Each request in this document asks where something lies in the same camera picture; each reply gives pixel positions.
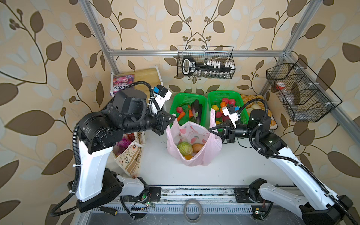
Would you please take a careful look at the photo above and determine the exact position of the cream floral tote bag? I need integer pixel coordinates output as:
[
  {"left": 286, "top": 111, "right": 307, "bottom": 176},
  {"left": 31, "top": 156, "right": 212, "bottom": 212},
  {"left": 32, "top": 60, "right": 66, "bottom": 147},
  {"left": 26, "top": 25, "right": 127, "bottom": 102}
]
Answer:
[{"left": 112, "top": 132, "right": 145, "bottom": 178}]

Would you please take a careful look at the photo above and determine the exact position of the yellow handled screwdriver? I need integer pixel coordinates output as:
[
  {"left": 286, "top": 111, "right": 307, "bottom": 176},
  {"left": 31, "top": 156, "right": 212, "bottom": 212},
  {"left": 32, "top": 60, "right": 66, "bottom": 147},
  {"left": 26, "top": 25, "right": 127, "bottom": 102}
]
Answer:
[{"left": 99, "top": 206, "right": 118, "bottom": 216}]

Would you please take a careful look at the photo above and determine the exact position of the purple lot 100 candy bag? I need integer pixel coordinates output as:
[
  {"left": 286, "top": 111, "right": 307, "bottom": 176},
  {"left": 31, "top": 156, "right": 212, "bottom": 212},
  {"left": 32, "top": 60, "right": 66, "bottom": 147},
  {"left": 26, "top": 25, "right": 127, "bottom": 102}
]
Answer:
[{"left": 117, "top": 136, "right": 132, "bottom": 151}]

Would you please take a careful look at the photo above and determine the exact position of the green vegetable basket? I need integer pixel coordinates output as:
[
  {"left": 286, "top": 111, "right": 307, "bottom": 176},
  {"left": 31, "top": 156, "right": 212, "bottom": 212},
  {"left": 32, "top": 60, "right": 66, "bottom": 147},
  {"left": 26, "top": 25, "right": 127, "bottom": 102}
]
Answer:
[{"left": 169, "top": 93, "right": 208, "bottom": 127}]

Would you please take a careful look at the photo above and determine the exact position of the green cabbage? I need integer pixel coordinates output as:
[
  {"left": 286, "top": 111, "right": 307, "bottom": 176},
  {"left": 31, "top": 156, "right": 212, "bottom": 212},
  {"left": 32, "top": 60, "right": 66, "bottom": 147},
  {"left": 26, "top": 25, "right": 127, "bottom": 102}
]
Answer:
[{"left": 177, "top": 142, "right": 193, "bottom": 156}]

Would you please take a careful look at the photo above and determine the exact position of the orange carrot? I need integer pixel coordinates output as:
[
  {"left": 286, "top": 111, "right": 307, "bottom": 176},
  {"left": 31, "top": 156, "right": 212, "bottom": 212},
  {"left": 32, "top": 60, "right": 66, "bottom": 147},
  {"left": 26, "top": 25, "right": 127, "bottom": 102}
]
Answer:
[{"left": 177, "top": 111, "right": 186, "bottom": 122}]

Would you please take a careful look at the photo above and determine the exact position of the yellow lemon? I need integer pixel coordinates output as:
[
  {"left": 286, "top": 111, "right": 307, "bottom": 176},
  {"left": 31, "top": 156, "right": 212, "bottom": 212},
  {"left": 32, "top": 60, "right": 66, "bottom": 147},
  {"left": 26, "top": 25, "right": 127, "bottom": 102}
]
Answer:
[{"left": 211, "top": 105, "right": 220, "bottom": 112}]

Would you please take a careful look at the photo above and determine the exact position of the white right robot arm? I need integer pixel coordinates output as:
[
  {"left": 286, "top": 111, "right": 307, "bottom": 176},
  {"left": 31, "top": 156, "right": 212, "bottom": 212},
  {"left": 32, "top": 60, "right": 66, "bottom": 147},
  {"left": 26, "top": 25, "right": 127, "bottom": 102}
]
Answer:
[{"left": 209, "top": 98, "right": 358, "bottom": 225}]

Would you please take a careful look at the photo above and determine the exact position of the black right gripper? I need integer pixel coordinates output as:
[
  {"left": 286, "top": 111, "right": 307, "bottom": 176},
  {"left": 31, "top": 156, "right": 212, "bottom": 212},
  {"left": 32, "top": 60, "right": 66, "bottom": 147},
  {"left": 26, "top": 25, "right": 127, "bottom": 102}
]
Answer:
[{"left": 208, "top": 119, "right": 258, "bottom": 144}]

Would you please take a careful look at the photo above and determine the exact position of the black wire side basket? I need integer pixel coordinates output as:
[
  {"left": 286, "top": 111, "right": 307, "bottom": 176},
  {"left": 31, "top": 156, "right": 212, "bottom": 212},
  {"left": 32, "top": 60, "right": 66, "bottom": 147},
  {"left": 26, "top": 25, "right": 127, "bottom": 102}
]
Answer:
[{"left": 266, "top": 59, "right": 343, "bottom": 123}]

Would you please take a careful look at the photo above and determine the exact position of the yellow potato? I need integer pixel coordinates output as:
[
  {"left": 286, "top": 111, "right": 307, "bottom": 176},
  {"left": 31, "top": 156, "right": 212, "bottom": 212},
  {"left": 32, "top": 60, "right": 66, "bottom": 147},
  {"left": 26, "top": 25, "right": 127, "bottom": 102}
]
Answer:
[{"left": 183, "top": 155, "right": 193, "bottom": 160}]

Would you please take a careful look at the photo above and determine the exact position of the brown kiwi potato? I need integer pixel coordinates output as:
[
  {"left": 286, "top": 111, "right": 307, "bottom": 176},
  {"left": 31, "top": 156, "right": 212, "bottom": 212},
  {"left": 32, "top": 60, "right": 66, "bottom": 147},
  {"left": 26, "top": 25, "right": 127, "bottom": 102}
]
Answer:
[{"left": 192, "top": 143, "right": 204, "bottom": 154}]

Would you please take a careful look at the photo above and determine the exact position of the bread tray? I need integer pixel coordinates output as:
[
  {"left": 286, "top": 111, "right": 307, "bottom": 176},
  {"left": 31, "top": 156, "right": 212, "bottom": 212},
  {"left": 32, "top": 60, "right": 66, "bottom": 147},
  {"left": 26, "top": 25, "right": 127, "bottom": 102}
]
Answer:
[{"left": 241, "top": 94, "right": 278, "bottom": 130}]

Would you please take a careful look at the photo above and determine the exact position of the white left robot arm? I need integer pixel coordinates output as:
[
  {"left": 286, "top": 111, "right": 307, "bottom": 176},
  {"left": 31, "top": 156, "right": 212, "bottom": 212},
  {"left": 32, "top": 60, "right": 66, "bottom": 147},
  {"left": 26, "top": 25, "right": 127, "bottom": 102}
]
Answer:
[{"left": 50, "top": 82, "right": 175, "bottom": 217}]

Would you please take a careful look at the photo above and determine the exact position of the pink plastic bag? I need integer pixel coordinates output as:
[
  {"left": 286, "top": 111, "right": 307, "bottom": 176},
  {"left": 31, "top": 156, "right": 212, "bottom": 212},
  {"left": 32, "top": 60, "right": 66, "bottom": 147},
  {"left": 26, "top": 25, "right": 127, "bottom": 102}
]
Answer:
[{"left": 166, "top": 120, "right": 222, "bottom": 167}]

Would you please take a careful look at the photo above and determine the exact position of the black wire wall basket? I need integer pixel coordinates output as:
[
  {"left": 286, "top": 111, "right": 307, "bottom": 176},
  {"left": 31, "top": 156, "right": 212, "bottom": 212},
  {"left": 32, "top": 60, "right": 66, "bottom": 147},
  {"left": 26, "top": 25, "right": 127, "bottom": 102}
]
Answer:
[{"left": 177, "top": 45, "right": 236, "bottom": 79}]

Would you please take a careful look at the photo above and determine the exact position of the black white tool set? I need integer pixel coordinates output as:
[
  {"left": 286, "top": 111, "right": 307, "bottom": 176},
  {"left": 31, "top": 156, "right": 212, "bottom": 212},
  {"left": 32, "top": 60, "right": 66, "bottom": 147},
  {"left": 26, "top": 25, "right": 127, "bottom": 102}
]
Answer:
[{"left": 180, "top": 57, "right": 236, "bottom": 76}]

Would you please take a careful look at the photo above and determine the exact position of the red apple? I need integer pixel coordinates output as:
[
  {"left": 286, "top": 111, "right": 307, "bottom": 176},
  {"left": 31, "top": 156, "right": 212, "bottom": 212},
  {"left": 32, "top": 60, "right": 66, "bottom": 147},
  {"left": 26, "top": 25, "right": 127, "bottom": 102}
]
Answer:
[{"left": 229, "top": 99, "right": 236, "bottom": 106}]

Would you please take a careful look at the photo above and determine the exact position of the white wooden shelf rack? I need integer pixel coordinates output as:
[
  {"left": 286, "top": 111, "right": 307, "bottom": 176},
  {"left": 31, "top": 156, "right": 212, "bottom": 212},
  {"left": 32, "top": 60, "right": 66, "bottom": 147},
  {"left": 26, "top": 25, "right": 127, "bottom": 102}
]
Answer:
[{"left": 110, "top": 66, "right": 164, "bottom": 97}]

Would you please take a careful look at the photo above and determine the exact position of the purple eggplant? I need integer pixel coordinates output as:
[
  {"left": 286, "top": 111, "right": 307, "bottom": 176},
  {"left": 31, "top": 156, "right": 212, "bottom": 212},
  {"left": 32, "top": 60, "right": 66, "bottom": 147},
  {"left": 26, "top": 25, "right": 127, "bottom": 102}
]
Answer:
[{"left": 190, "top": 99, "right": 203, "bottom": 124}]

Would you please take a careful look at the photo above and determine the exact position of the purple fox's candy bag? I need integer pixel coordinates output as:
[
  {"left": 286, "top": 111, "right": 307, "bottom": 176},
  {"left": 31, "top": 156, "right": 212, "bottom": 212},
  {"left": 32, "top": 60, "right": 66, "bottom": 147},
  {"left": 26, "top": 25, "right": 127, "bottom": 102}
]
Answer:
[{"left": 111, "top": 74, "right": 135, "bottom": 95}]

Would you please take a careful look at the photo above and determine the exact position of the green fruit basket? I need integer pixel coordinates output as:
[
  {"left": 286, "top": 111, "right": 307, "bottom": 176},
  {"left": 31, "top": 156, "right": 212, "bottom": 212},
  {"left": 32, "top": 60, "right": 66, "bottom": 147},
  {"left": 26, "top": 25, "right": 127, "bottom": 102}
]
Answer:
[{"left": 207, "top": 91, "right": 244, "bottom": 128}]

